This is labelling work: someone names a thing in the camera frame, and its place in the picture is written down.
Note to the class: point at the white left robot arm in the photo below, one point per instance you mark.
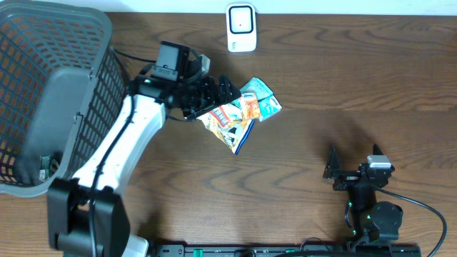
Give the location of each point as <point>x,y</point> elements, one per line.
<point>86,213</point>

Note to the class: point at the white barcode scanner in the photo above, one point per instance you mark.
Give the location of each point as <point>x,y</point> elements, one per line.
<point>241,27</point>

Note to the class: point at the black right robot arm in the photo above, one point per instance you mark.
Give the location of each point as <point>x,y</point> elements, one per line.
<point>373,222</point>

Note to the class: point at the teal snack pouch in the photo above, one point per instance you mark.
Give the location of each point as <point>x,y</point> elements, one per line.
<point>261,90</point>

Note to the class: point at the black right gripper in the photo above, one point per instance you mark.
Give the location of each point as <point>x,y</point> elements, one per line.
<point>333,169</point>

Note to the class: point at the yellow snack bag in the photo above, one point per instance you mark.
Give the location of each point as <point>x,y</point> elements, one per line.
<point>226,123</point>

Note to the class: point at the grey plastic mesh basket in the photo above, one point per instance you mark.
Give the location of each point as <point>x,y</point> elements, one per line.
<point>61,90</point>

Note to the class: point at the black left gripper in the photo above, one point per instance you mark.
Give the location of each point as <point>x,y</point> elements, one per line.
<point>209,96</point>

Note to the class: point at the round green label snack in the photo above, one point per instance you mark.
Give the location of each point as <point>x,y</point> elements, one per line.
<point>48,167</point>

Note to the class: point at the green tissue pack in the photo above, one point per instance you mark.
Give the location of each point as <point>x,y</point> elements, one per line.
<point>270,107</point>

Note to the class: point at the orange tissue pack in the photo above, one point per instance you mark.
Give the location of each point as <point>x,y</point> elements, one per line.
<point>250,108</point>

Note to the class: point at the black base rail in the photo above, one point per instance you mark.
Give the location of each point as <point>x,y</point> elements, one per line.
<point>313,249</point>

